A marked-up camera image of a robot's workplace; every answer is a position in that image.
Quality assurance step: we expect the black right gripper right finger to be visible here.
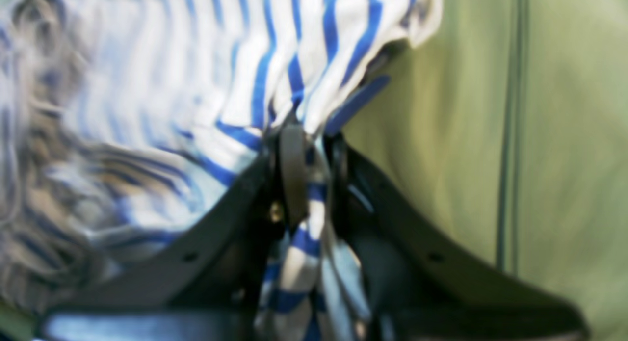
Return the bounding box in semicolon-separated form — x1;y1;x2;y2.
324;134;589;341

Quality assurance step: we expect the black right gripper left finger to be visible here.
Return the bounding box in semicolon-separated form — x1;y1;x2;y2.
37;124;308;341

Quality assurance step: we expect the green table cloth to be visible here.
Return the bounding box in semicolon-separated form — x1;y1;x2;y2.
346;0;627;341

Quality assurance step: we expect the blue white striped t-shirt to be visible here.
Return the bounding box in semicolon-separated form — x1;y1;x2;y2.
1;0;444;341

